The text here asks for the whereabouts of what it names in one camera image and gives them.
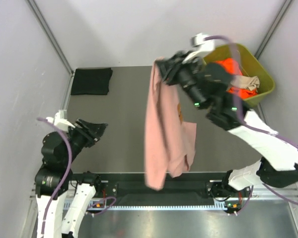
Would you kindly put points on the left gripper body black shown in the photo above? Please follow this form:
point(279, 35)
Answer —
point(78, 138)

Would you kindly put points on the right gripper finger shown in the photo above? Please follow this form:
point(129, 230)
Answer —
point(170, 77)
point(168, 64)

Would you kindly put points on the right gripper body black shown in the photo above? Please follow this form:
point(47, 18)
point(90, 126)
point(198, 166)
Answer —
point(185, 71)

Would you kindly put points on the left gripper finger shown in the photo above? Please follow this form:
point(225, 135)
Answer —
point(92, 128)
point(91, 140)

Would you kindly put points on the pink t shirt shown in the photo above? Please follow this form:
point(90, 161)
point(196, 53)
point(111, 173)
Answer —
point(169, 142)

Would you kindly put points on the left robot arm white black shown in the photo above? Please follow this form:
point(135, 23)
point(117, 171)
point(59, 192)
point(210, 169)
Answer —
point(59, 150)

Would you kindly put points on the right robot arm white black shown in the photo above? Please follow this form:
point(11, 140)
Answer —
point(206, 85)

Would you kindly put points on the folded black t shirt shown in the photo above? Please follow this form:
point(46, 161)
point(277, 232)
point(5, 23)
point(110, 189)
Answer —
point(91, 81)

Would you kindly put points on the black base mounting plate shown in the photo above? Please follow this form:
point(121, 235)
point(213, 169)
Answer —
point(131, 190)

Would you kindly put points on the orange t shirt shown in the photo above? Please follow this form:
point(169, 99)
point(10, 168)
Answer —
point(232, 67)

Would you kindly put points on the olive green plastic bin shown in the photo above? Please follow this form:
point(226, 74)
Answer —
point(249, 66)

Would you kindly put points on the beige t shirt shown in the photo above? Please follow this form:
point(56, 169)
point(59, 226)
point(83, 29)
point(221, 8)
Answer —
point(245, 82)

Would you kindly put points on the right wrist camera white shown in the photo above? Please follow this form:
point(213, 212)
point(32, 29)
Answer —
point(201, 46)

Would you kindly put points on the grey slotted cable duct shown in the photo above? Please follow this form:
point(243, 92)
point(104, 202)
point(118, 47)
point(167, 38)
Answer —
point(215, 206)

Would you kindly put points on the left aluminium corner post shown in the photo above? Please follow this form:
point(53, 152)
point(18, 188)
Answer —
point(48, 32)

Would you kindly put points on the aluminium corner post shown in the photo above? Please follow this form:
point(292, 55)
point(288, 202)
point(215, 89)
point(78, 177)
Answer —
point(286, 5)
point(48, 32)

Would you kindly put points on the right aluminium corner post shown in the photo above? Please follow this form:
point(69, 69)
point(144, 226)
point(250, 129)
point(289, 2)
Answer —
point(286, 5)

